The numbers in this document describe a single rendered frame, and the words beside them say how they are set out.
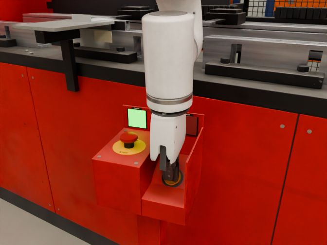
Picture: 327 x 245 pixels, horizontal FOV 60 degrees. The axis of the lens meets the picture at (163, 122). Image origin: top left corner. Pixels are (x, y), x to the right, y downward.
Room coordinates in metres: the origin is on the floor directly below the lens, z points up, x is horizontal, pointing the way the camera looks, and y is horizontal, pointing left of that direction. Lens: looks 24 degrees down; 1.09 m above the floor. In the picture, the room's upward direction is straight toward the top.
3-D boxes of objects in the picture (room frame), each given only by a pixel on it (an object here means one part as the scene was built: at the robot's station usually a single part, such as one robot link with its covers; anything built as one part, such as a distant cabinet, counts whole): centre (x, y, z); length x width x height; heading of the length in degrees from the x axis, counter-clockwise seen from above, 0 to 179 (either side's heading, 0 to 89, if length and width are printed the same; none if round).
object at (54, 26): (0.96, 0.31, 1.00); 0.26 x 0.18 x 0.01; 151
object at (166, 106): (0.49, -0.01, 0.91); 0.09 x 0.08 x 0.03; 162
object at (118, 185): (0.54, 0.03, 0.75); 0.20 x 0.16 x 0.18; 72
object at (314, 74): (0.75, -0.26, 0.89); 0.30 x 0.05 x 0.03; 61
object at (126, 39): (1.07, 0.19, 0.92); 0.39 x 0.06 x 0.10; 61
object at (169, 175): (0.49, -0.01, 0.75); 0.03 x 0.03 x 0.07; 72
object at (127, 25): (1.08, 0.21, 0.99); 0.20 x 0.03 x 0.03; 61
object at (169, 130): (0.50, -0.01, 0.85); 0.10 x 0.07 x 0.11; 162
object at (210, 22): (1.04, -0.19, 1.01); 0.26 x 0.12 x 0.05; 151
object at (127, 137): (0.54, 0.08, 0.79); 0.04 x 0.04 x 0.04
